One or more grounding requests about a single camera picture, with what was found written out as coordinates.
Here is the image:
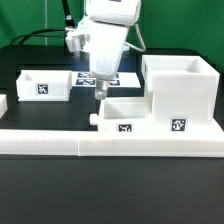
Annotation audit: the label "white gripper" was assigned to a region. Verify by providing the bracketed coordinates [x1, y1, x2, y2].
[89, 25, 129, 100]

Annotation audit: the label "white front drawer tray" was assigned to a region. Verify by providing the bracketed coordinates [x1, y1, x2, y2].
[89, 97, 152, 133]

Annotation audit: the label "white drawer tray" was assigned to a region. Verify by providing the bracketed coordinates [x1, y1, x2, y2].
[16, 70, 72, 101]
[89, 97, 152, 133]

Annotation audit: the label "white drawer cabinet box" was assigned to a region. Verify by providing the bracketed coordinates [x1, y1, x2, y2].
[141, 55, 220, 132]

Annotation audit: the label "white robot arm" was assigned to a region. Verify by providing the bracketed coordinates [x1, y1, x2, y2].
[65, 0, 141, 100]

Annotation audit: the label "white marker sheet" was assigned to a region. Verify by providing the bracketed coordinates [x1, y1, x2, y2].
[72, 71, 141, 88]

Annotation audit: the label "white L-shaped fence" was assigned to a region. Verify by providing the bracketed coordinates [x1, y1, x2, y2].
[0, 130, 224, 157]

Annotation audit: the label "white block left edge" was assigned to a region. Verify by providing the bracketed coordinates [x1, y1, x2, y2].
[0, 94, 8, 119]

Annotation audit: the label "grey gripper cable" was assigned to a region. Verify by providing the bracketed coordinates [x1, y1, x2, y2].
[123, 23, 148, 54]

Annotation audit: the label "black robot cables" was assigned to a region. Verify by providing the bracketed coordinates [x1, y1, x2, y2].
[9, 0, 78, 46]

